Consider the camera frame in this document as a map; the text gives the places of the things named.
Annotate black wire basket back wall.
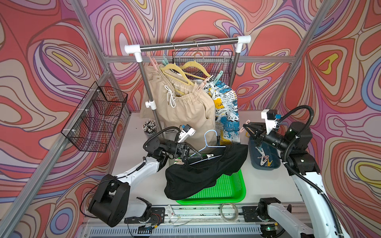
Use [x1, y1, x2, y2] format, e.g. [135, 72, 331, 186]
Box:
[171, 49, 234, 85]

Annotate yellow hanger behind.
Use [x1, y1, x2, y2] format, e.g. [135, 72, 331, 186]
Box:
[160, 63, 194, 86]

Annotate black wire basket wall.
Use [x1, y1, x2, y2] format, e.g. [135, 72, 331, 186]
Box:
[171, 49, 234, 85]
[61, 82, 128, 153]

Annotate light blue wire hanger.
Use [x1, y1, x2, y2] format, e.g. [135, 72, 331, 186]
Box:
[189, 130, 226, 165]

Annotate yellow hanger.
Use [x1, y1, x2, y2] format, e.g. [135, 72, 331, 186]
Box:
[160, 63, 194, 86]
[180, 57, 212, 80]

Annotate beige shorts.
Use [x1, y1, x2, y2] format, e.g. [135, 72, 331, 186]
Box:
[145, 64, 215, 150]

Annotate yellow hanger front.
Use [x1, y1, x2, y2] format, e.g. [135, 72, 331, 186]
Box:
[180, 57, 212, 80]

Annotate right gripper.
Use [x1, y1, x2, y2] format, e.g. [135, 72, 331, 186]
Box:
[242, 122, 293, 152]

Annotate green clothespin near rack top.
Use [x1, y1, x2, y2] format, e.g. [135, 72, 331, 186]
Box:
[162, 55, 169, 65]

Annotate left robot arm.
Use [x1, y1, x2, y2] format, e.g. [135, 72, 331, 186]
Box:
[87, 125, 195, 227]

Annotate dark teal clothespin bin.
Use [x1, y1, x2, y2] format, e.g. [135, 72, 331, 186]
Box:
[248, 137, 281, 171]

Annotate cup of pens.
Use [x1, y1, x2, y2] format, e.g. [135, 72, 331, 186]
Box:
[142, 120, 157, 136]

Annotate pink clothespin on beige shorts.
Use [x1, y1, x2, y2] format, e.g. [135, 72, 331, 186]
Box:
[194, 80, 207, 93]

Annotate clothes rack with steel bar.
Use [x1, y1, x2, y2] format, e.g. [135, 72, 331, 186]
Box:
[124, 35, 252, 130]

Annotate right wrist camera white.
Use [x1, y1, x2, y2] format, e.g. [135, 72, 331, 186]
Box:
[261, 109, 282, 135]

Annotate green plastic basket tray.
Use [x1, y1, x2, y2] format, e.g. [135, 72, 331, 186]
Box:
[176, 170, 247, 205]

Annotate green clothespin on printed shorts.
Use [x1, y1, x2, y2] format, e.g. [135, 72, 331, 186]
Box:
[212, 70, 224, 84]

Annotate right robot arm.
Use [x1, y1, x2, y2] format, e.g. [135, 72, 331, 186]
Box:
[242, 105, 349, 238]

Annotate printed white blue yellow shorts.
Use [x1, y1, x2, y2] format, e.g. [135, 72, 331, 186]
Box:
[194, 79, 241, 145]

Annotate black wire basket left wall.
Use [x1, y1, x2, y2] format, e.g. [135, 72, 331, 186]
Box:
[61, 82, 128, 153]

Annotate clear tape roll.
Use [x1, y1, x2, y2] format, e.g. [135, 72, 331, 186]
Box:
[219, 203, 239, 223]

